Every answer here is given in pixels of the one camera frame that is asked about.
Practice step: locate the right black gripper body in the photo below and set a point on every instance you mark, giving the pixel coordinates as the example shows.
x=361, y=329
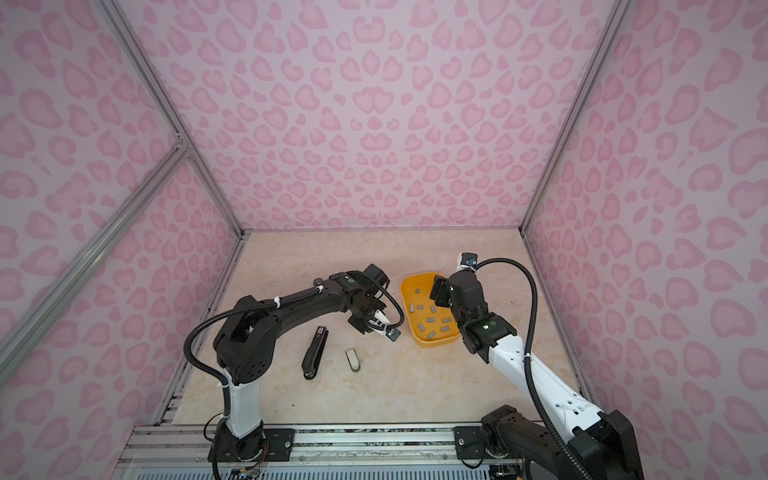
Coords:
x=458, y=313

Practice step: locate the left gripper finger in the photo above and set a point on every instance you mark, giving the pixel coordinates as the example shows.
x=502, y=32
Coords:
x=360, y=323
x=392, y=334

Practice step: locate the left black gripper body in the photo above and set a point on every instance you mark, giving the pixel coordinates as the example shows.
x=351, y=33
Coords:
x=370, y=308

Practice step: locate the grey mini stapler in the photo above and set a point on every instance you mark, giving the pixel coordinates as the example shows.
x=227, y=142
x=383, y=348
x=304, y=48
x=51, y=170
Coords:
x=353, y=360

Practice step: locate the black long stapler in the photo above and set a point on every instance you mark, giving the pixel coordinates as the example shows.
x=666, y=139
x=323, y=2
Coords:
x=313, y=355

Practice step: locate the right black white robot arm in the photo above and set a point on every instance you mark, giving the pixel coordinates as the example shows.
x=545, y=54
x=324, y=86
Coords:
x=540, y=384

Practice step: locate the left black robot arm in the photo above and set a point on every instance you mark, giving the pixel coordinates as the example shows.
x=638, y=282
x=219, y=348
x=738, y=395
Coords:
x=237, y=347

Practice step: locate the yellow plastic tray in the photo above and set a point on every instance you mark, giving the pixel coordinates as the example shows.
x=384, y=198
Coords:
x=415, y=289

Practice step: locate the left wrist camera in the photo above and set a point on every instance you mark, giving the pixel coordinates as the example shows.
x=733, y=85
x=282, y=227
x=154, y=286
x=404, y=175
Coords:
x=379, y=316

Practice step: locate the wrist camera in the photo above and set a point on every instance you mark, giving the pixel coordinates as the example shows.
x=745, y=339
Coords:
x=467, y=261
x=379, y=316

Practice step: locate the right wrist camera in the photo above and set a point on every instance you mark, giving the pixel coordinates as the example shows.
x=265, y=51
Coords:
x=467, y=261

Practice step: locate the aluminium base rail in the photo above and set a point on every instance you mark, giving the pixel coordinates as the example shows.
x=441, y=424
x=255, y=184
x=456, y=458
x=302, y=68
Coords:
x=416, y=450

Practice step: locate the aluminium frame left diagonal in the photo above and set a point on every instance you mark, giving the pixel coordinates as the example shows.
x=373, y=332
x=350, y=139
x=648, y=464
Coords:
x=38, y=320

